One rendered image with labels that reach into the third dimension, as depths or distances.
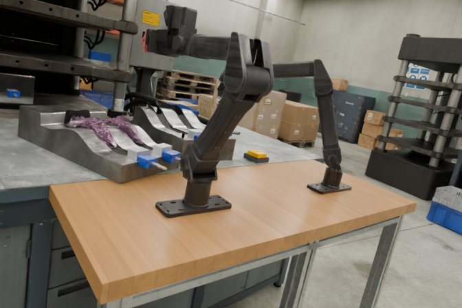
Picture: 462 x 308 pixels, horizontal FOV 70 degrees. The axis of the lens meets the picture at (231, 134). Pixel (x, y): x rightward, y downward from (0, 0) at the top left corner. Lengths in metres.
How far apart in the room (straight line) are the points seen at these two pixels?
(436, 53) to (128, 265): 4.70
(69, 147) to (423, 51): 4.59
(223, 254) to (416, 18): 7.95
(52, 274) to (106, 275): 0.55
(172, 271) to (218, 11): 8.45
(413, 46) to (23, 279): 4.87
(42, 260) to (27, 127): 0.44
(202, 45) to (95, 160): 0.46
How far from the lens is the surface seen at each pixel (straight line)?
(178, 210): 0.84
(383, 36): 8.70
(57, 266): 1.16
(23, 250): 1.09
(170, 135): 1.25
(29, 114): 1.28
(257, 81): 0.70
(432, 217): 4.16
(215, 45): 0.80
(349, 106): 8.19
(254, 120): 5.08
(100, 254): 0.68
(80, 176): 1.01
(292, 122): 5.80
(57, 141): 1.17
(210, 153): 0.81
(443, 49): 4.99
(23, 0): 1.76
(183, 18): 0.96
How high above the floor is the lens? 1.16
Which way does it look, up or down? 11 degrees down
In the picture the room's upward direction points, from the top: 11 degrees clockwise
